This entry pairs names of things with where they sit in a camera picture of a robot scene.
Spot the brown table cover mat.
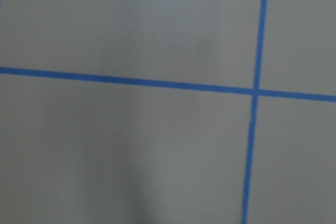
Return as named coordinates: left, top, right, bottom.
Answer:
left=1, top=0, right=335, bottom=223

